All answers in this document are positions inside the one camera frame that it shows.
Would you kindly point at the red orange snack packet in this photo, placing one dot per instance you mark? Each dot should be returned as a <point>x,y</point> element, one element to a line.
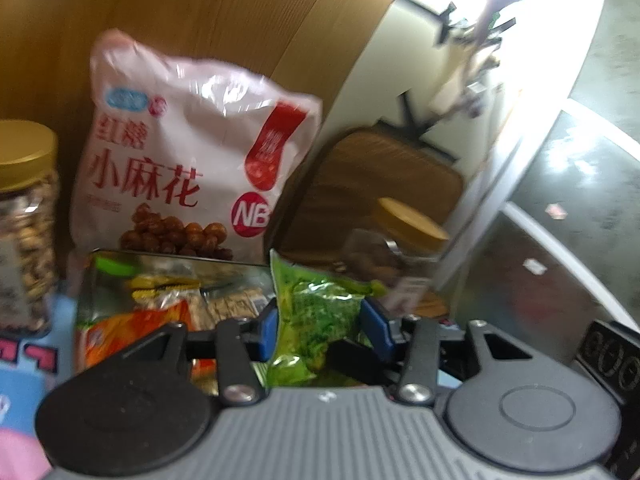
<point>105,337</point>

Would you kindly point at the white power strip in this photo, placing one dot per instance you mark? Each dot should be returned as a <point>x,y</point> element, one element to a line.
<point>465,87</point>

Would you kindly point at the wooden headboard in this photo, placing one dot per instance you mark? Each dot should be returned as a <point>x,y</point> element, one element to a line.
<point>306,46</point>

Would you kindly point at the nut jar with white label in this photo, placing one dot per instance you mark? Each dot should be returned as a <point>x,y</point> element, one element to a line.
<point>29,192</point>

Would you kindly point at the pink twisted dough snack bag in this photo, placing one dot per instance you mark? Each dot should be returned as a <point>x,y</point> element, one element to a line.
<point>184,154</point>

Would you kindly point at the nut jar with red label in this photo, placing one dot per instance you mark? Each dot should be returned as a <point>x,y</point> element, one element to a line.
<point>401,250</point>

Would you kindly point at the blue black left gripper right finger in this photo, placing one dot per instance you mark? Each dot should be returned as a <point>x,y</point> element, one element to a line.
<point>402,354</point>

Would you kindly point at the green snack packet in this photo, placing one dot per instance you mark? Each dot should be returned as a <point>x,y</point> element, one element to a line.
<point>315,309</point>

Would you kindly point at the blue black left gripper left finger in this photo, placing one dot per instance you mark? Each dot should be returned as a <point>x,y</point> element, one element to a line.
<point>236,344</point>

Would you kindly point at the black sheep print box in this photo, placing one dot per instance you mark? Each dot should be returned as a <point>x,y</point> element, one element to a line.
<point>116,282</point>

